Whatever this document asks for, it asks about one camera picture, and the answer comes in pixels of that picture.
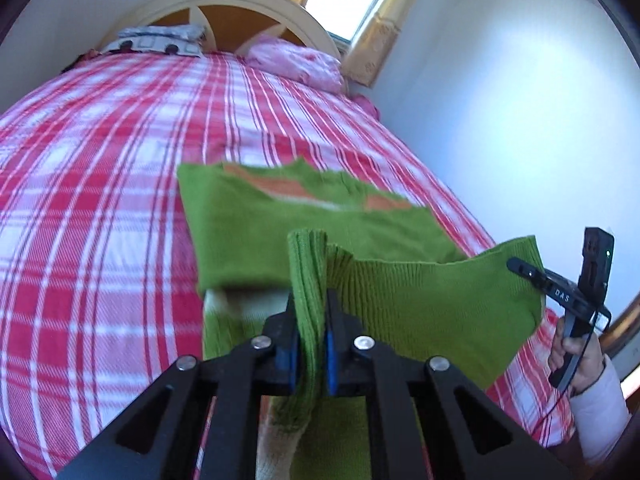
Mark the pink pillow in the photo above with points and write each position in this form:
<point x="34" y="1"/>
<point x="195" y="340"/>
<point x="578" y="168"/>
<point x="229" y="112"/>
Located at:
<point x="316" y="69"/>

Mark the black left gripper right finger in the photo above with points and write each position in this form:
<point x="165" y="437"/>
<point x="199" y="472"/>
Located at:
<point x="426" y="420"/>

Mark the red white plaid bedspread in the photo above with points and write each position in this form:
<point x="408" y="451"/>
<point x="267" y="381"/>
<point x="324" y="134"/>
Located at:
<point x="98" y="275"/>

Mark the yellow curtain right panel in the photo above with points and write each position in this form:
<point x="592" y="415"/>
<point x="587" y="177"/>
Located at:
<point x="374" y="40"/>

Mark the green striped knit sweater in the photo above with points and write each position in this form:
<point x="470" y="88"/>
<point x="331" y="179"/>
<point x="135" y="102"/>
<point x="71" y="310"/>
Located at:
<point x="260" y="232"/>

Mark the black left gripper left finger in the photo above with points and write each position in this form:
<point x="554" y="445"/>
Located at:
<point x="199" y="419"/>

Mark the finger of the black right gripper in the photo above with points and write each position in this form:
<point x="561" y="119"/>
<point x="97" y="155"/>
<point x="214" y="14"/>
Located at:
<point x="527" y="272"/>

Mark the white sleeve right forearm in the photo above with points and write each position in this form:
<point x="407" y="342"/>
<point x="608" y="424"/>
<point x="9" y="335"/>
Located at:
<point x="600" y="412"/>

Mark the cream wooden headboard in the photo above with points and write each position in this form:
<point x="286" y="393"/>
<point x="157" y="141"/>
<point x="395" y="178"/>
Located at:
<point x="230" y="23"/>

